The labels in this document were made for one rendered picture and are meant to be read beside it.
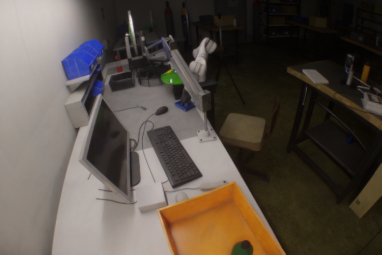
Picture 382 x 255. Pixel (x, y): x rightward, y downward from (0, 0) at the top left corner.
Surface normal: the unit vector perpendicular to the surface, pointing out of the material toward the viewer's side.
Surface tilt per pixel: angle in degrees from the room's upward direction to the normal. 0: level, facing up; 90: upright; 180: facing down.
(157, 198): 0
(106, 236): 0
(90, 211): 0
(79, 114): 90
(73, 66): 92
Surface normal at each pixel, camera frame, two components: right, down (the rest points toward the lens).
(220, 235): -0.09, -0.83
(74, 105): 0.26, 0.51
